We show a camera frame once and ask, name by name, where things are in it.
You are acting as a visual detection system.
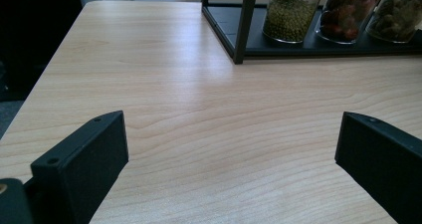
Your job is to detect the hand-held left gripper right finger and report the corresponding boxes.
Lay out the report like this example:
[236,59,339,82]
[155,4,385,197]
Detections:
[334,111,422,224]

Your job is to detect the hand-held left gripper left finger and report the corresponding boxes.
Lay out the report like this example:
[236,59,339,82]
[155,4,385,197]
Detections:
[30,110,129,224]

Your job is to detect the glass jar of red dates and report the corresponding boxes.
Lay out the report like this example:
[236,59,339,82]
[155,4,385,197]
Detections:
[314,0,390,46]

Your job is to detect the glass jar of green beans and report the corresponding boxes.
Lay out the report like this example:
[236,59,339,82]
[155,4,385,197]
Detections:
[262,0,328,45]

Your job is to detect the black metal rack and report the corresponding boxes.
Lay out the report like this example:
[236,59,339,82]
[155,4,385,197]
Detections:
[201,0,422,66]

